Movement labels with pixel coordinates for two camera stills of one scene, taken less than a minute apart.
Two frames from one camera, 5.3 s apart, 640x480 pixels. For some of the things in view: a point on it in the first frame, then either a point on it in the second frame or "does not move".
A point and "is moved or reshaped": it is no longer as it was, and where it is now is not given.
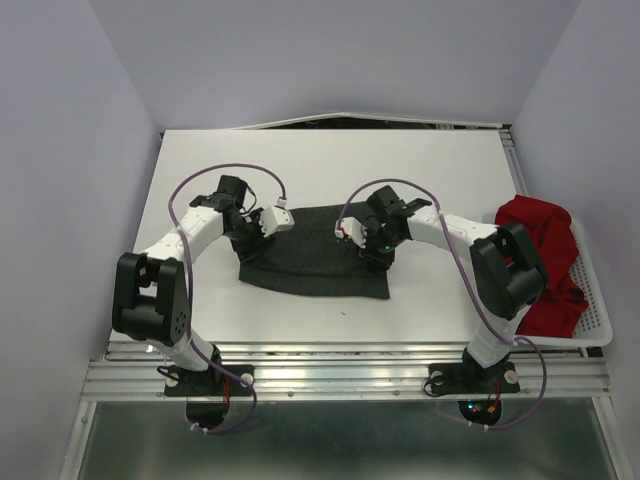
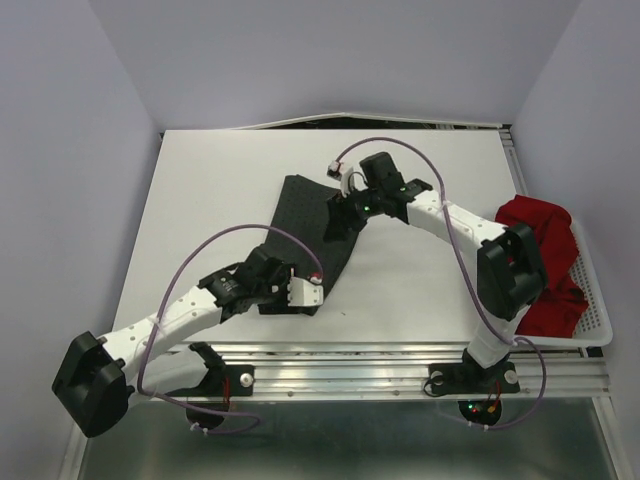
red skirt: (549, 227) does not move
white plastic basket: (595, 329) does not move
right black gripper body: (380, 247) -> (358, 206)
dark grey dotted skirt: (308, 257) is moved or reshaped
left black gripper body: (247, 235) -> (275, 292)
